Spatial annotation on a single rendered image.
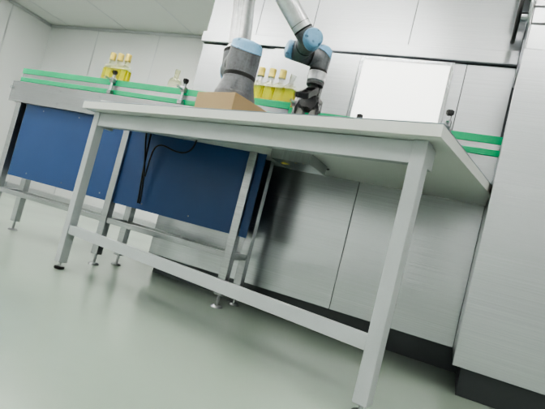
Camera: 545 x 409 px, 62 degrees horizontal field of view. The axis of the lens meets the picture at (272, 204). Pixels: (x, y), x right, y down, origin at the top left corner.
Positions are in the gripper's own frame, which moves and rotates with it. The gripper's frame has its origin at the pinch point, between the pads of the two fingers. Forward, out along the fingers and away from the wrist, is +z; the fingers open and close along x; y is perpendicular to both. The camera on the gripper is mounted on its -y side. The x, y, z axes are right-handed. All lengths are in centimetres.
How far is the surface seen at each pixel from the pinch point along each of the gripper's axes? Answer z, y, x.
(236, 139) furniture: 16.4, -36.7, 7.7
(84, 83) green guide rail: -10, 15, 138
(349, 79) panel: -37, 39, -3
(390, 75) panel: -41, 39, -22
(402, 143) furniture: 12, -50, -48
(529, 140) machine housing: -8, 3, -81
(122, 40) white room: -174, 341, 447
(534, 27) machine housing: -49, 3, -75
